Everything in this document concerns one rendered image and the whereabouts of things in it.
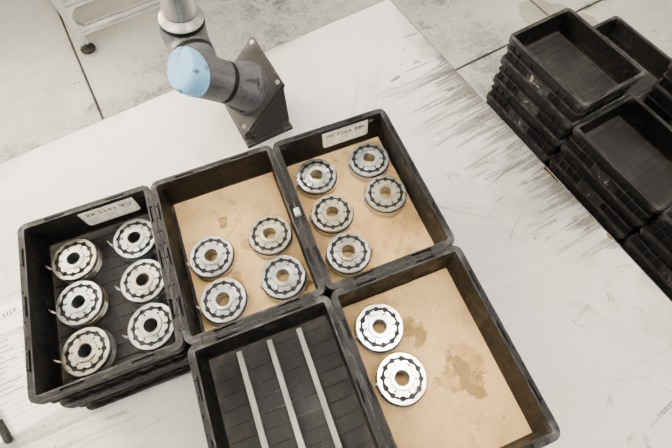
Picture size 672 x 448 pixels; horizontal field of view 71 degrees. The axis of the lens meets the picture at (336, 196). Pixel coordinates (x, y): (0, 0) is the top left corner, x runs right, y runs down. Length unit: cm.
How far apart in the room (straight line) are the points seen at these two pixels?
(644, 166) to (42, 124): 270
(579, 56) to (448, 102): 74
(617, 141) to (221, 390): 165
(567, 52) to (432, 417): 154
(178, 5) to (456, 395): 108
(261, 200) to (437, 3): 204
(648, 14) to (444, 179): 215
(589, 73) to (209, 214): 152
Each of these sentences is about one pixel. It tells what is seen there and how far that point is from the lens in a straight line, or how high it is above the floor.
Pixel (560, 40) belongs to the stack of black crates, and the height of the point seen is 49.
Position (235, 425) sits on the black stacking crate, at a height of 83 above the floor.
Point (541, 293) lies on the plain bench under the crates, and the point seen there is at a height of 70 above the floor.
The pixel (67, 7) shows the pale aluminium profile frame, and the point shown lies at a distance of 287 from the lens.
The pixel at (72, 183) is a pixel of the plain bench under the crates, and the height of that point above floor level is 70.
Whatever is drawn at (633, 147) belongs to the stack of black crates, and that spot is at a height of 38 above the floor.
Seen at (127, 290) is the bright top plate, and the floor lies 86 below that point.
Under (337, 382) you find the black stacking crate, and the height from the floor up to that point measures 83.
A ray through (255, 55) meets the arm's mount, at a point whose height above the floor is 89.
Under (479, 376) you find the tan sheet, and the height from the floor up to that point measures 83.
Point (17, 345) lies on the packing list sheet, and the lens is 144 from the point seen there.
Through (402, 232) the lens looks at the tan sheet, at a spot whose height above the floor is 83.
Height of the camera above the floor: 187
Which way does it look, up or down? 62 degrees down
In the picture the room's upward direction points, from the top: 3 degrees counter-clockwise
